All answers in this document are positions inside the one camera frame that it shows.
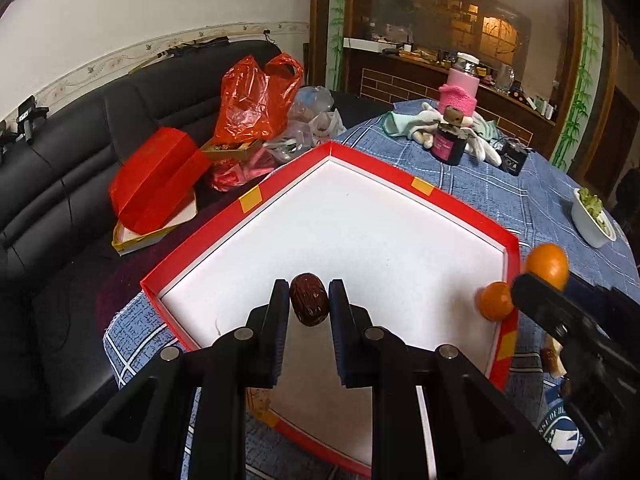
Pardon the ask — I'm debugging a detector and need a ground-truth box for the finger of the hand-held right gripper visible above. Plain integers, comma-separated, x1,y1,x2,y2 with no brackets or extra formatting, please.
511,271,609,344

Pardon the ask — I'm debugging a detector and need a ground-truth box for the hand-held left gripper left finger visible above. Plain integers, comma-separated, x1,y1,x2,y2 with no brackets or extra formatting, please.
45,277,291,480

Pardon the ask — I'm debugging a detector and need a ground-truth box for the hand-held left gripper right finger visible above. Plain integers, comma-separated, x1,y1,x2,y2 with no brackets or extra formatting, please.
327,277,571,480

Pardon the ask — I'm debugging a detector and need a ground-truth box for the orange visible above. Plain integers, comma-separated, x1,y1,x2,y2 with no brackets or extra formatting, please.
479,281,516,321
525,243,570,292

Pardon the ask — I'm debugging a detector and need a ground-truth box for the red cardboard box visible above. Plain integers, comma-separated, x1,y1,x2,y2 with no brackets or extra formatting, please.
140,141,522,478

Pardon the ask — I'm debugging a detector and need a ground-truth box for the white bowl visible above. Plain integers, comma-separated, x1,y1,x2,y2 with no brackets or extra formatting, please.
570,187,617,249

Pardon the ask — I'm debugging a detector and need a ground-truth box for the blue plaid tablecloth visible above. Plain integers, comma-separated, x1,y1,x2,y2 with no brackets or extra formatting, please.
103,99,640,480

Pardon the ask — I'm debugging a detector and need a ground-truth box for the green lettuce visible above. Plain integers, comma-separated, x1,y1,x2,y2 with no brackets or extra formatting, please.
578,188,614,235

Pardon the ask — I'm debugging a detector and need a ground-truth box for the black labelled container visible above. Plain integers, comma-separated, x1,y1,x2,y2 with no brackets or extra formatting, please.
499,138,532,176

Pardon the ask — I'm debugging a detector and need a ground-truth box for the pink plastic bag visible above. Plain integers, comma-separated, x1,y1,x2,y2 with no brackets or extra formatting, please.
212,152,282,194

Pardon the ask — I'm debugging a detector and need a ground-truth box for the white and yellow flat box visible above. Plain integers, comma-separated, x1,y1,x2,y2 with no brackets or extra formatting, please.
112,194,199,257

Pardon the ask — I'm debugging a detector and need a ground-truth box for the black container with cork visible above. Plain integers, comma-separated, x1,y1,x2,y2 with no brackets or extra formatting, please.
430,106,474,166

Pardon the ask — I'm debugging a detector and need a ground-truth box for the brown gold box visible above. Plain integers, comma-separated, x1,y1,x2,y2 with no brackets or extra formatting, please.
200,139,262,162

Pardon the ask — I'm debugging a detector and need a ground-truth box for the red folded box lid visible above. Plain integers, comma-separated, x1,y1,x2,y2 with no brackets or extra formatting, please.
109,127,214,236

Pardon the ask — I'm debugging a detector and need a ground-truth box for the clear plastic bag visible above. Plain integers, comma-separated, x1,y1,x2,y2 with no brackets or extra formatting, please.
264,85,347,162

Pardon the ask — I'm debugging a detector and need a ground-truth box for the mint green cloth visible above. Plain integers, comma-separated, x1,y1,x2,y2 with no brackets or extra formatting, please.
382,110,427,139

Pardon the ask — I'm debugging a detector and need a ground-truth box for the red plastic bag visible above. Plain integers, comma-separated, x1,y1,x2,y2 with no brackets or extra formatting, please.
214,52,305,150

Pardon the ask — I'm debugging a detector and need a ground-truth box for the glass jar with pink sleeve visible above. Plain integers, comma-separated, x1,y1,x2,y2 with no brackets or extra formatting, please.
438,52,482,122

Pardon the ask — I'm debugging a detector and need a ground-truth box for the black leather sofa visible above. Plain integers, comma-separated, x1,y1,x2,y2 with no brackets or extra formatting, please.
0,40,312,428

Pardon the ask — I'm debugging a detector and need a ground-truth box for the wooden counter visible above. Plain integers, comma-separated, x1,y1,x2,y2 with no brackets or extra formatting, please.
342,36,559,157

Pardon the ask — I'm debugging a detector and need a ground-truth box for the black device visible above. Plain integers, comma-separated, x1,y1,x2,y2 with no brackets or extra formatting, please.
0,95,49,162

